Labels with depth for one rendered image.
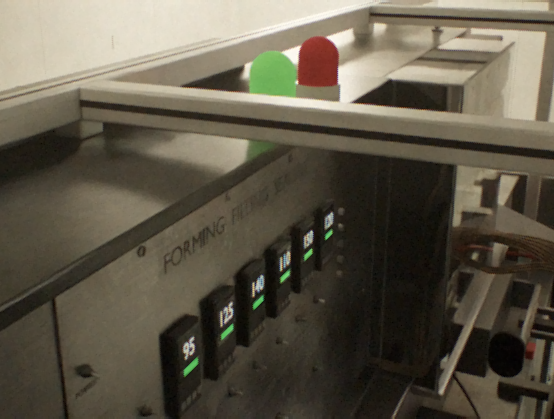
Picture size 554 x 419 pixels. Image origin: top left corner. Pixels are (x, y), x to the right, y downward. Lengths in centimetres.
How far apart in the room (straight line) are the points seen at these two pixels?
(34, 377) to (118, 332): 10
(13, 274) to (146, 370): 21
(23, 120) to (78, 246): 26
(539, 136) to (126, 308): 39
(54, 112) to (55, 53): 395
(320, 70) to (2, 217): 53
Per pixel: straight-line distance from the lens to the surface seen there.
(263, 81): 92
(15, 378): 59
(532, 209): 261
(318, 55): 105
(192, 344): 77
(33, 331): 59
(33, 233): 63
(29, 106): 83
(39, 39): 469
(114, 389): 69
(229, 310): 83
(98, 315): 64
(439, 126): 71
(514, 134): 70
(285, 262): 95
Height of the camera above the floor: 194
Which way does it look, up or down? 20 degrees down
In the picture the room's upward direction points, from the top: straight up
